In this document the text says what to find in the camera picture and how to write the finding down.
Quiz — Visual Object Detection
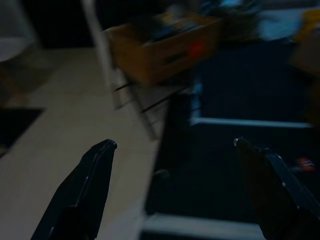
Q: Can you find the dark blue crate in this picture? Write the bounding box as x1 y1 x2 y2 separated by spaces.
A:
193 39 313 120

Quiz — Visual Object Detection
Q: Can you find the dark rubbish bin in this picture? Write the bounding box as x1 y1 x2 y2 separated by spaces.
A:
139 94 320 240

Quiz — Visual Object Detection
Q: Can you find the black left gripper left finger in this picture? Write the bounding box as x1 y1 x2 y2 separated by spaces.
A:
30 139 118 240

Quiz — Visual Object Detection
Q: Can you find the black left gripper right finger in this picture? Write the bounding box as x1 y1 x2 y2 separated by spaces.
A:
233 136 320 240

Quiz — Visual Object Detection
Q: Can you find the black floor mat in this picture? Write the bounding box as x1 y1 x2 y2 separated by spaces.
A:
0 106 46 159

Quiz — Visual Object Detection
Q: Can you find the light blue cloth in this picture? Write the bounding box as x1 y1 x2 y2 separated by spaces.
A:
258 9 302 41

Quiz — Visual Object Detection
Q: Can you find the brown cardboard box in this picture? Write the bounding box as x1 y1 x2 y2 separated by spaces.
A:
103 16 222 85

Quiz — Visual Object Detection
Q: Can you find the white metal rack frame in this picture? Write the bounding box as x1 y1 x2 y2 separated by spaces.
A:
81 0 163 141

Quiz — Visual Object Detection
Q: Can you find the small shiny trash piece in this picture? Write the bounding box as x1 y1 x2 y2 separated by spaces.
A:
294 156 316 172

